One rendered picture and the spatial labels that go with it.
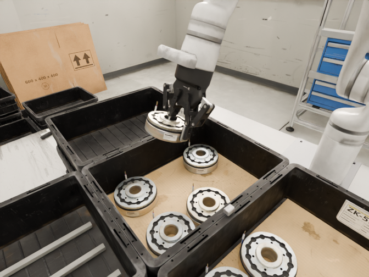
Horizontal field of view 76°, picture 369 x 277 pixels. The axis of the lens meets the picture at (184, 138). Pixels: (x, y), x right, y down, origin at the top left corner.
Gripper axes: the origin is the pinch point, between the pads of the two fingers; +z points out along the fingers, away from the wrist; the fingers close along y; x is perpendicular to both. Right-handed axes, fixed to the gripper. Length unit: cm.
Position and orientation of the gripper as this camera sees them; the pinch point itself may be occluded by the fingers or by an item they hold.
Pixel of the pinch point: (178, 128)
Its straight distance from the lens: 53.1
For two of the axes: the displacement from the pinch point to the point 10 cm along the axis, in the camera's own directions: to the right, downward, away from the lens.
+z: -2.7, 8.8, 3.9
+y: -6.9, -4.6, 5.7
